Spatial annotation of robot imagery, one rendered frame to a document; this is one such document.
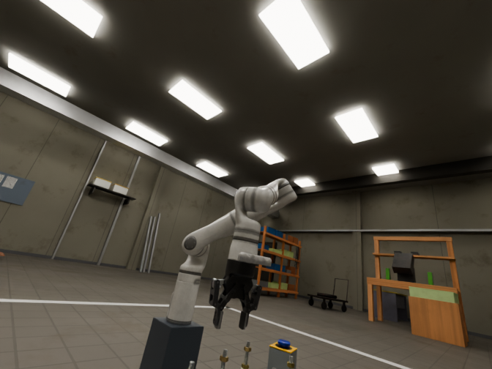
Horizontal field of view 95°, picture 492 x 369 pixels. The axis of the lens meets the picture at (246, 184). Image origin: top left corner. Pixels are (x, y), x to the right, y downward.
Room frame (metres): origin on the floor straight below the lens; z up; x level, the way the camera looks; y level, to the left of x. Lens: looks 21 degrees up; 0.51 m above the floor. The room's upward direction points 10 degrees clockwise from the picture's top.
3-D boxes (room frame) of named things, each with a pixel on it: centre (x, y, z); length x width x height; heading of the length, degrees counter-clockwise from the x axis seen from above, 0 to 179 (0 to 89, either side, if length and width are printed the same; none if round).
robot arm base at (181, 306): (1.00, 0.16, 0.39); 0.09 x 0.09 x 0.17; 44
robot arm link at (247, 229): (0.62, -0.02, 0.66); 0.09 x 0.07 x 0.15; 66
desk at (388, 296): (7.10, -4.71, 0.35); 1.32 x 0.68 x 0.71; 134
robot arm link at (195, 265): (1.00, 0.16, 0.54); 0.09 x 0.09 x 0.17; 70
